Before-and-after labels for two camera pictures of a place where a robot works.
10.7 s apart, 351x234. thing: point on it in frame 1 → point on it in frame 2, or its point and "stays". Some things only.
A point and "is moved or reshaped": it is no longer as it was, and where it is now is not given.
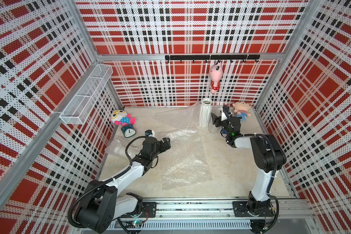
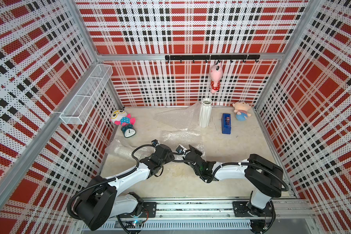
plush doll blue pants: (241, 108) stays
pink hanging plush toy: (215, 72) stays
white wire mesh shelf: (76, 111) stays
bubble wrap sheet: (185, 163) is moved or reshaped
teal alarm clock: (128, 130) stays
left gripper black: (163, 148) → (170, 156)
